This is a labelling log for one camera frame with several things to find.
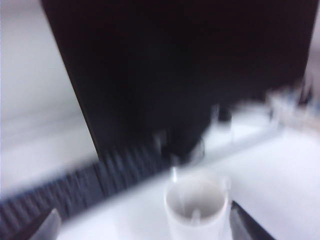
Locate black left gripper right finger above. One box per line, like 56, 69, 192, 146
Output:
230, 199, 277, 240

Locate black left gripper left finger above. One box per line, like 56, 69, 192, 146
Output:
31, 207, 62, 240

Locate white raised work board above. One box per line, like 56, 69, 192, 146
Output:
53, 119, 320, 240

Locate black computer keyboard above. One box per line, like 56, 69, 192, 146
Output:
0, 142, 177, 227

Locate white ceramic mug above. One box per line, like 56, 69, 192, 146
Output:
163, 171, 233, 240

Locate black computer monitor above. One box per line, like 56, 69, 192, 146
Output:
40, 0, 315, 167

